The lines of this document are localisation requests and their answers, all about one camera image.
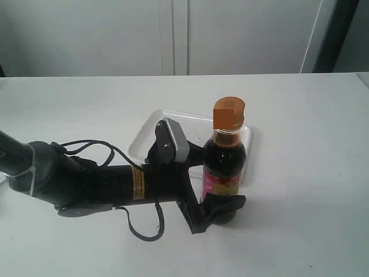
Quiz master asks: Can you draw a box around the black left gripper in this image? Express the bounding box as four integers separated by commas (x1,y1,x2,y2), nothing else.
144,141,246,234

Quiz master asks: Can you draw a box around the dark soy sauce bottle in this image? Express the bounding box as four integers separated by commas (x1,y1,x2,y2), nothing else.
201,129,246,201

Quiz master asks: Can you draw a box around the orange flip bottle cap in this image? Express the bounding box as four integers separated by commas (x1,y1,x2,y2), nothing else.
213,96,246,131

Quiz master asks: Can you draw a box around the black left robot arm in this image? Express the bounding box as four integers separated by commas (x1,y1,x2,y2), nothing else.
1,133,246,242

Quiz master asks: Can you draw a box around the white plastic tray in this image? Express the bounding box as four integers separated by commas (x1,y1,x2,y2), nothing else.
127,109,253,186

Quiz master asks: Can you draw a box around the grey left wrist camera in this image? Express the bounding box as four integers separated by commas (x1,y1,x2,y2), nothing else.
155,117,190,164

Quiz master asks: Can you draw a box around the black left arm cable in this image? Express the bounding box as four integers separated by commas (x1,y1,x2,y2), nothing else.
51,139,165,242

